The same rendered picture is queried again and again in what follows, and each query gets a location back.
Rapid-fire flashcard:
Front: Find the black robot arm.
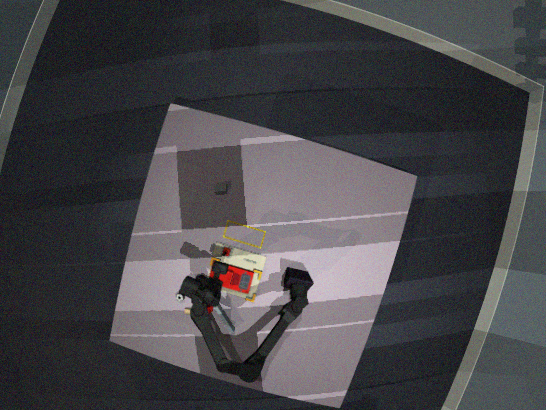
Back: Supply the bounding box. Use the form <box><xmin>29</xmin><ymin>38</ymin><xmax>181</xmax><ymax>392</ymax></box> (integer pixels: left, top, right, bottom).
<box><xmin>179</xmin><ymin>275</ymin><xmax>309</xmax><ymax>383</ymax></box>

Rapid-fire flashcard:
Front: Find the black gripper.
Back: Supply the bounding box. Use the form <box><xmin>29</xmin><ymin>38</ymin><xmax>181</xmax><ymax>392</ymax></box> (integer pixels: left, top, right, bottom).
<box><xmin>205</xmin><ymin>261</ymin><xmax>229</xmax><ymax>299</ymax></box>

